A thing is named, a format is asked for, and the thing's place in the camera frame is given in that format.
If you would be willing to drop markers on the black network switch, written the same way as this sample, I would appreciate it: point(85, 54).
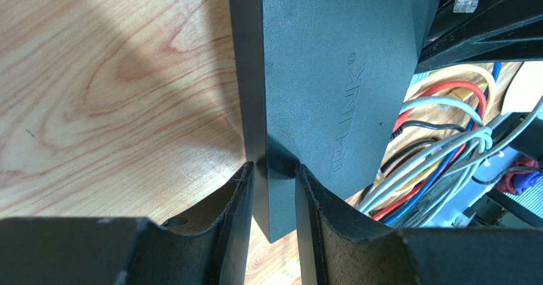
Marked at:
point(321, 83)

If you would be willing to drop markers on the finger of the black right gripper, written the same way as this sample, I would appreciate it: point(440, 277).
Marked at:
point(497, 31)

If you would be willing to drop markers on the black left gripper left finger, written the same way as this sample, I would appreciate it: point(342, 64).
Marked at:
point(205, 244)

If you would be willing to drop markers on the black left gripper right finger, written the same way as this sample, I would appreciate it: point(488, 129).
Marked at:
point(339, 245)

